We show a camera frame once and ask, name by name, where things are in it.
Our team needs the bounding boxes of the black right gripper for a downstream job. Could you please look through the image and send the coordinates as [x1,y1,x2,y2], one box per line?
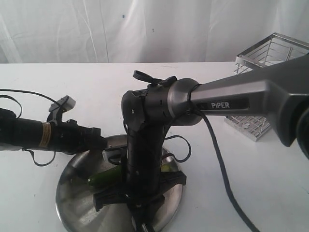
[93,171,186,232]

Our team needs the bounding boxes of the chrome wire utensil basket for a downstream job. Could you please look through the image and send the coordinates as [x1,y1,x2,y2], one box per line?
[225,32,309,142]

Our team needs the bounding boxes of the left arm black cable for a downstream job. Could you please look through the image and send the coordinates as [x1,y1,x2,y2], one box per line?
[0,89,57,167]

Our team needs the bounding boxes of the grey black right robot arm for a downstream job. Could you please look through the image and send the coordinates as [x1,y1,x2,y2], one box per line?
[93,55,309,232]

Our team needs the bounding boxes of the green chili pepper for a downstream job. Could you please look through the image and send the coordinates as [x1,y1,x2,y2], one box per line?
[87,166,122,188]

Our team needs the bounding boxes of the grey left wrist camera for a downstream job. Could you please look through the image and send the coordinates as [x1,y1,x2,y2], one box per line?
[49,95,76,112]

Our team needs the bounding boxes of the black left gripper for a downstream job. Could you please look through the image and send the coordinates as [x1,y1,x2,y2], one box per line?
[49,120,108,155]

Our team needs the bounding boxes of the round steel plate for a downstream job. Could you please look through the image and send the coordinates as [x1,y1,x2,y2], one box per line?
[56,134,183,232]

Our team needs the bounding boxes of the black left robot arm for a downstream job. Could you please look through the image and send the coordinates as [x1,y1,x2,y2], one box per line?
[0,108,108,155]

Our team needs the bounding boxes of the green cucumber slice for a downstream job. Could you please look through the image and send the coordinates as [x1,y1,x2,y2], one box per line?
[160,164,171,172]

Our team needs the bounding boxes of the white backdrop curtain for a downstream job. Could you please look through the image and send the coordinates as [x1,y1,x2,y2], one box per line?
[0,0,309,63]

